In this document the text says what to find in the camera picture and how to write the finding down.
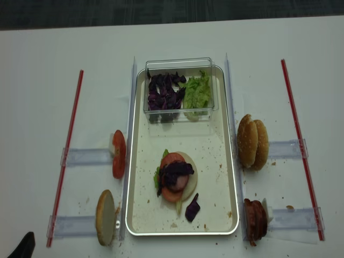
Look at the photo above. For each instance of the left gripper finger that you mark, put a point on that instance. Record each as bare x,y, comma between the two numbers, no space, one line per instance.
25,248

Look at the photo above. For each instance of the sesame bun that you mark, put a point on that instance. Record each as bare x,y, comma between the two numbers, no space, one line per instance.
262,146
247,141

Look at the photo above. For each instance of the white pusher block tomato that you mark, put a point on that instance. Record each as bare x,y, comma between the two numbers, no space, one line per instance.
111,146

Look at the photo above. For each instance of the upright tomato slices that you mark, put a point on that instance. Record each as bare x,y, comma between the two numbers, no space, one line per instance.
118,166

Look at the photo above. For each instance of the meat slice on burger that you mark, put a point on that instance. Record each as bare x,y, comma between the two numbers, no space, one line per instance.
176,184

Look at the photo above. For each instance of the green lettuce pile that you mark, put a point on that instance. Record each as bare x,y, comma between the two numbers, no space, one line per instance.
197,92

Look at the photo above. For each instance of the stack of meat slices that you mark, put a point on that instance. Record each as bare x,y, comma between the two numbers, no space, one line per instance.
256,220

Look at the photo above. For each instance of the white pusher block meat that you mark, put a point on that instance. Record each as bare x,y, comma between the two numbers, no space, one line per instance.
268,212

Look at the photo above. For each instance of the left lower clear track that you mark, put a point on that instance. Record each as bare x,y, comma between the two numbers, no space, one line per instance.
71,226

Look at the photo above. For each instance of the clear track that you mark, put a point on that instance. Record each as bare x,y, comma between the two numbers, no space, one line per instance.
309,219
71,226
291,149
85,157

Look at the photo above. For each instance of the upright bun half left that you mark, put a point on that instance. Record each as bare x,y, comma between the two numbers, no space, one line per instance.
105,218

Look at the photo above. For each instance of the left upper clear track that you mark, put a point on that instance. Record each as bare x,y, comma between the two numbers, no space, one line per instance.
85,157

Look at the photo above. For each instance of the purple cabbage on burger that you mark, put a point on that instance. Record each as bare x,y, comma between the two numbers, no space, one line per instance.
173,170

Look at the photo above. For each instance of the white metal tray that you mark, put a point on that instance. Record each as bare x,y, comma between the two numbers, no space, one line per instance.
207,143

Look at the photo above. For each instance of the loose purple cabbage piece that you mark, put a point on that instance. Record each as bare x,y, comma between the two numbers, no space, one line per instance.
192,209

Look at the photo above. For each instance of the left red rod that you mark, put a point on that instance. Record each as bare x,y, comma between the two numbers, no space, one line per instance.
51,225

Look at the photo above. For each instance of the red rod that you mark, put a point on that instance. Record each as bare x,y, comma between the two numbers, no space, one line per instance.
318,217
51,225

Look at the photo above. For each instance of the bottom bun on tray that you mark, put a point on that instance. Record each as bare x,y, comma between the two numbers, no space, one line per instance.
193,178

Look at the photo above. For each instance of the purple cabbage pile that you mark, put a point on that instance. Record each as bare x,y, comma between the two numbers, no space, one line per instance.
164,91

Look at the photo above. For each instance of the clear plastic container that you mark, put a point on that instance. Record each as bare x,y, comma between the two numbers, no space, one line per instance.
188,68

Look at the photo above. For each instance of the right lower clear track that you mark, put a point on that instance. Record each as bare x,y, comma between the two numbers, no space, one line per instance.
309,219

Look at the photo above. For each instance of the right upper clear track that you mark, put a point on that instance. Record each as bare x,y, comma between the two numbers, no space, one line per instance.
291,149

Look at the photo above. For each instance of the right red rod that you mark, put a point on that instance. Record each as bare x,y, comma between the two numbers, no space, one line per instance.
318,217

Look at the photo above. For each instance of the left clear long rail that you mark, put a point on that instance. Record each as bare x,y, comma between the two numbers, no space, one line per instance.
122,227

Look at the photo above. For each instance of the clear long rail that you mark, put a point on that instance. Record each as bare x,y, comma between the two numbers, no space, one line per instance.
236,161
122,227

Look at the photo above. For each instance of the right clear long rail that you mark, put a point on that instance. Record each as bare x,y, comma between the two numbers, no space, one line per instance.
236,161

